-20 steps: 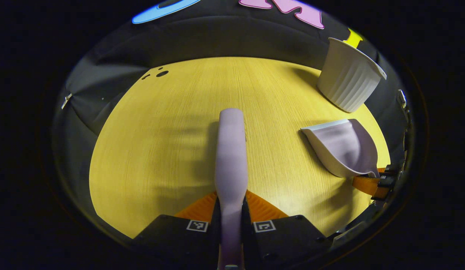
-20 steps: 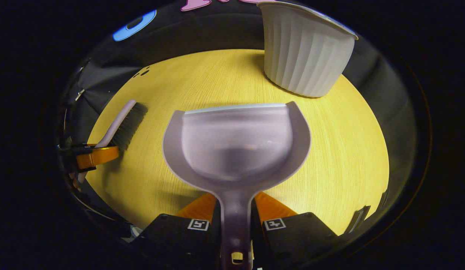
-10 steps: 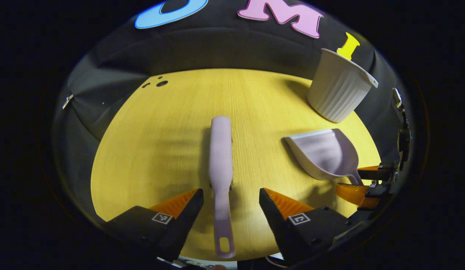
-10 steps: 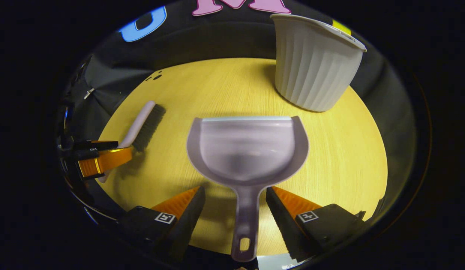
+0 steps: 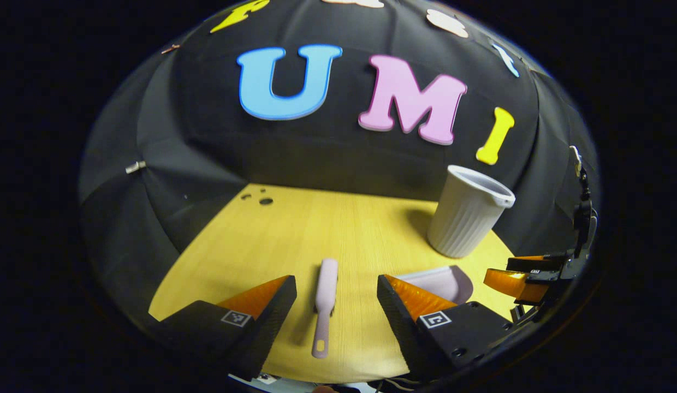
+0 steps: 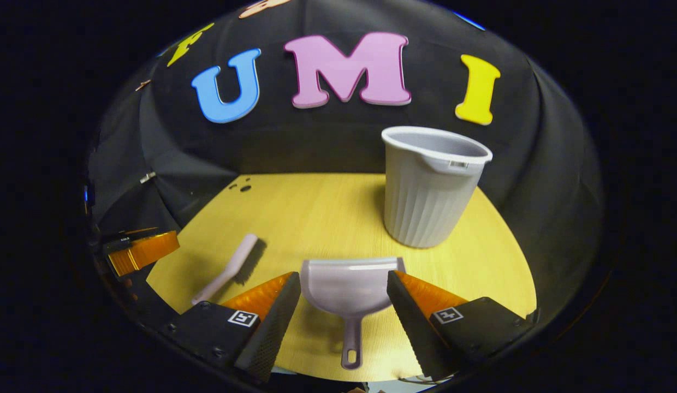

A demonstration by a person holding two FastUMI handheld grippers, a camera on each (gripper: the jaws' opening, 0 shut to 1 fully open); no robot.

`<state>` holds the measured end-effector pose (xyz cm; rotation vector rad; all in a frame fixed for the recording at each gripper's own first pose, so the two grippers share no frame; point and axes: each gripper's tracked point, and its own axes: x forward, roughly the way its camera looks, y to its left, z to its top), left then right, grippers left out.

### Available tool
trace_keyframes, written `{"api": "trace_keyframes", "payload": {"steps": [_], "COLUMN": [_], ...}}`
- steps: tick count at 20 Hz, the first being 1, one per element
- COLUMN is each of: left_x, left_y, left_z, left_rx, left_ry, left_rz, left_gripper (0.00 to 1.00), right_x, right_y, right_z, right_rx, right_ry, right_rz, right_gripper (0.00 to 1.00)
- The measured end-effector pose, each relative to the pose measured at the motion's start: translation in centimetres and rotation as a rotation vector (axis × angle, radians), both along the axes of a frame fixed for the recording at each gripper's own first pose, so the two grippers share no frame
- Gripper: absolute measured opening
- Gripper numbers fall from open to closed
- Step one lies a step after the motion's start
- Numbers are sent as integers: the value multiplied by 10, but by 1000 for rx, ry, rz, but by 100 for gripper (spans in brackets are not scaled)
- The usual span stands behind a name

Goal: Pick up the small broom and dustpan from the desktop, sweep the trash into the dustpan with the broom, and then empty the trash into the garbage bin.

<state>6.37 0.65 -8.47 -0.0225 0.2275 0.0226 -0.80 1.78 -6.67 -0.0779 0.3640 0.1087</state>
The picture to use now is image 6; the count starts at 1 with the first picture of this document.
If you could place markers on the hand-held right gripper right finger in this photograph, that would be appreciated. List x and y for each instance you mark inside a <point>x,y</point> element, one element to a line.
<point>412,322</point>

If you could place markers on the small copper cloth clip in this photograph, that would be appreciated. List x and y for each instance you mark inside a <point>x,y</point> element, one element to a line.
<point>143,84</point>

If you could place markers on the lilac small broom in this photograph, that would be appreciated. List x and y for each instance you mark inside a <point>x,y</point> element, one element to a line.
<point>232,267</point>

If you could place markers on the small silver metal clip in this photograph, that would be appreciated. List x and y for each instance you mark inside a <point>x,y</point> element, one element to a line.
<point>147,176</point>

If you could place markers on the black backdrop cloth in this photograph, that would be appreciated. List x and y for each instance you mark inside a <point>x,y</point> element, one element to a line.
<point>316,142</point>

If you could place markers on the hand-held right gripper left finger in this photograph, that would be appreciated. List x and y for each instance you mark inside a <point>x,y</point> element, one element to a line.
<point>270,327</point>

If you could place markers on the yellow wooden desktop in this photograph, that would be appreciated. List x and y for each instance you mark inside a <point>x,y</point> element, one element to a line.
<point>327,218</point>

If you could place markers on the lilac plastic dustpan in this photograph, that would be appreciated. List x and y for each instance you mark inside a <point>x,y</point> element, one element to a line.
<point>344,284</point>

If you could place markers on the grey ribbed garbage bin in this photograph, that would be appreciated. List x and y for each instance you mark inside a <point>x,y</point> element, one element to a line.
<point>426,202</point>

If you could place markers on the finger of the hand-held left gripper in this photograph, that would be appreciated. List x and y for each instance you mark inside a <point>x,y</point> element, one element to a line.
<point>117,240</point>
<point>147,251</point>

